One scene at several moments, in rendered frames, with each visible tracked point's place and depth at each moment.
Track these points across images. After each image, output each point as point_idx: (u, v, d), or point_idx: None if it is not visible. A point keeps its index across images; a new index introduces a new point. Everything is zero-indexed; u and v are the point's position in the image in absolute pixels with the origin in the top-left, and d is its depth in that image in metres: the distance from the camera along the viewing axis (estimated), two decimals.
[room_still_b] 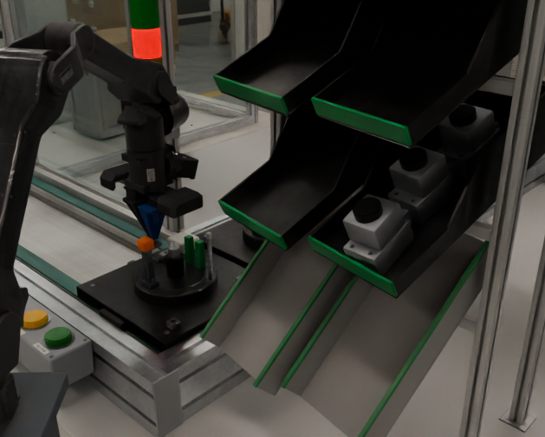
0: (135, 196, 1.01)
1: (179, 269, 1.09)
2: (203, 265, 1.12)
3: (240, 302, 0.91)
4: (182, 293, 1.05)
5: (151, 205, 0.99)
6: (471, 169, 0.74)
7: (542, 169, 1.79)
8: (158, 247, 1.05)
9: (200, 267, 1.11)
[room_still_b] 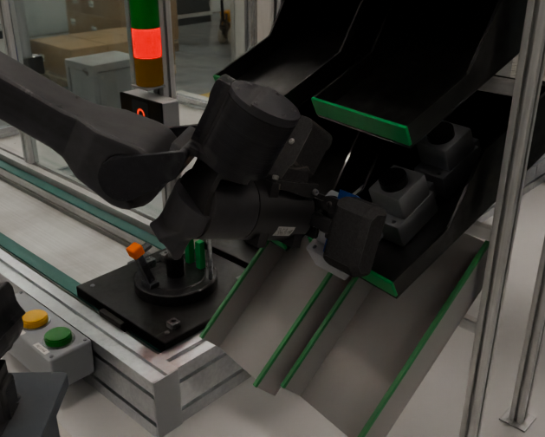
0: None
1: (179, 269, 1.09)
2: (203, 265, 1.12)
3: (240, 302, 0.91)
4: (182, 293, 1.05)
5: None
6: (449, 187, 0.73)
7: (542, 169, 1.79)
8: (148, 250, 1.03)
9: (200, 267, 1.11)
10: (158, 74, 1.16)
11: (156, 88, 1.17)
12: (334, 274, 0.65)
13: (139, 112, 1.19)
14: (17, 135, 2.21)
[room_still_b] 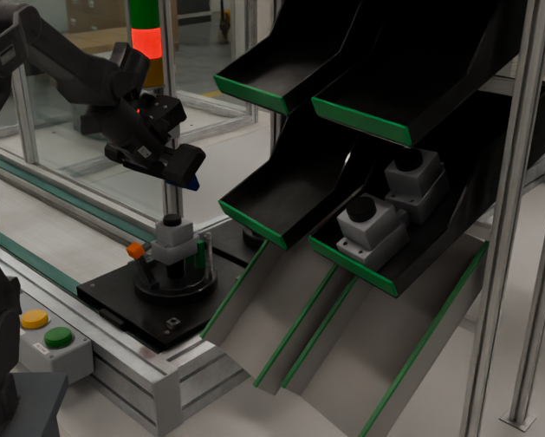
0: None
1: (179, 269, 1.09)
2: (203, 265, 1.12)
3: (240, 302, 0.91)
4: (182, 293, 1.05)
5: None
6: (423, 213, 0.72)
7: (542, 169, 1.79)
8: (148, 250, 1.03)
9: (200, 267, 1.11)
10: (158, 74, 1.16)
11: (156, 88, 1.17)
12: (163, 261, 1.06)
13: (139, 112, 1.19)
14: (17, 135, 2.21)
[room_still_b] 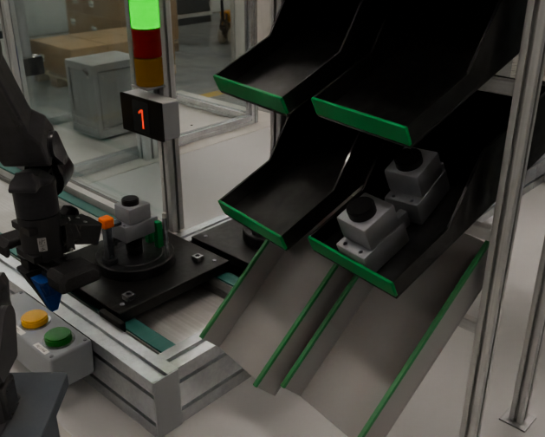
0: (29, 265, 0.92)
1: (138, 247, 1.16)
2: (161, 244, 1.19)
3: (240, 302, 0.91)
4: (139, 269, 1.12)
5: (45, 277, 0.91)
6: (423, 213, 0.72)
7: (542, 169, 1.79)
8: (117, 225, 1.12)
9: (158, 245, 1.18)
10: (158, 74, 1.16)
11: (156, 88, 1.17)
12: (121, 239, 1.13)
13: (139, 112, 1.19)
14: None
